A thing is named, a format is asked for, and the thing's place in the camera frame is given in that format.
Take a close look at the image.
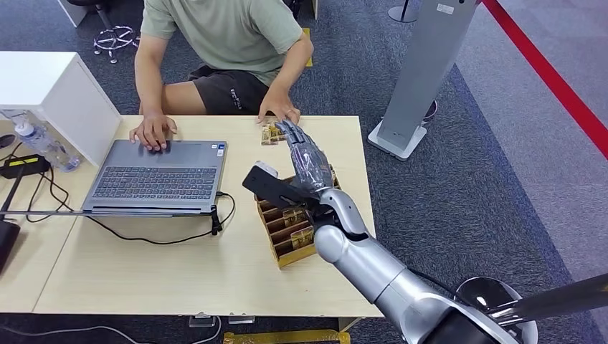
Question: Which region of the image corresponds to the grey laptop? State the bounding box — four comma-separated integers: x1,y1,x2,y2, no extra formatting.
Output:
80,139,229,218

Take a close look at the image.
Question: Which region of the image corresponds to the black power adapter yellow label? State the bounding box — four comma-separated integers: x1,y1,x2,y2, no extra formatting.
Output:
0,154,52,181

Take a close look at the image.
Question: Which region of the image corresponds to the black router with antenna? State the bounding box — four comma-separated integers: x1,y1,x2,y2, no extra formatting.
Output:
0,166,27,277

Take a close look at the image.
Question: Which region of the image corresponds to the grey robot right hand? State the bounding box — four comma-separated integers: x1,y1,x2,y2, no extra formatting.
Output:
275,119,335,196

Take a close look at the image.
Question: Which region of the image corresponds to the yellow tape strip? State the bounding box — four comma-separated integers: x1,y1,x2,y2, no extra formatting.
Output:
222,331,351,344

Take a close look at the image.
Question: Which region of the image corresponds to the chrome stanchion base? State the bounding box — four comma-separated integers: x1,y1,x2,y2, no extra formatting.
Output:
453,277,539,344

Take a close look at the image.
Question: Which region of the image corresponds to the white floor cable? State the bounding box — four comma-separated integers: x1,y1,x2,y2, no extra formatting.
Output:
0,325,140,344

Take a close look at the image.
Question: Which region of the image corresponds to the person's right hand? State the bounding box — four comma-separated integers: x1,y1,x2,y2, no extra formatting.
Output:
128,113,178,153

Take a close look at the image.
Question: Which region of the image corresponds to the grey stanchion base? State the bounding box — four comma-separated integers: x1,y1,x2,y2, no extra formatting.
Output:
386,0,423,24

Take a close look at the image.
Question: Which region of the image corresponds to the grey kiosk stand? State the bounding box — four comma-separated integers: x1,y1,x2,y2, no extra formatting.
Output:
366,0,479,163

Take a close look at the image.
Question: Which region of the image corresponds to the clear plastic water bottle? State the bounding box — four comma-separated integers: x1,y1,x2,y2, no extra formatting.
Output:
14,120,82,173

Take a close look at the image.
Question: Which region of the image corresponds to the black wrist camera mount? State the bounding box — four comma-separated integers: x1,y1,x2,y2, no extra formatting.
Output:
242,161,322,213

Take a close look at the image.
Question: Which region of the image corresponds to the black adapter cable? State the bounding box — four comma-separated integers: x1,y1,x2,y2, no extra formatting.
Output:
25,167,73,224

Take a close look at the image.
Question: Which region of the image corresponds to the person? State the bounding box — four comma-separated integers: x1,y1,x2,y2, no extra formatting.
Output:
129,0,315,153

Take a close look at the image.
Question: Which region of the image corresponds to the person's left hand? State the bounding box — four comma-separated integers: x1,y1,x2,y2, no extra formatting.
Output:
257,87,302,126

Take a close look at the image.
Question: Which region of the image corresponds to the red barrier belt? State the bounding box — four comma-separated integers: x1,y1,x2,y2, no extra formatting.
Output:
480,0,608,163

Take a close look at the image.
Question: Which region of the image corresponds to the brown wooden card holder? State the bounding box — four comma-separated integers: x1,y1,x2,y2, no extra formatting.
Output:
254,164,343,270

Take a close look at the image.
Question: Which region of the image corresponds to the thin grey bar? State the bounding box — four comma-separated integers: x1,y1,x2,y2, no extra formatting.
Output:
0,209,214,219

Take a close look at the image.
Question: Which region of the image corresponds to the white furniture panel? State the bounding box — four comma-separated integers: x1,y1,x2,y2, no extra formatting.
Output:
56,0,92,29

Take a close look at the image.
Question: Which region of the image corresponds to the office chair with chrome base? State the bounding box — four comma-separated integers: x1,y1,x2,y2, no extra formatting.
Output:
65,0,142,65

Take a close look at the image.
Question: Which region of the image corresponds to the white box cabinet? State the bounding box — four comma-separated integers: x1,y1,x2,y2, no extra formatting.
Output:
0,51,123,168

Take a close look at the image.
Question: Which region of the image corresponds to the black laptop cable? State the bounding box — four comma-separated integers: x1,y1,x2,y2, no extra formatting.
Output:
71,191,237,247

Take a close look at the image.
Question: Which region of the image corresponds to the clear desk clamp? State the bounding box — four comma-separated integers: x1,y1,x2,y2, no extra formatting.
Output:
227,312,256,327
188,311,217,330

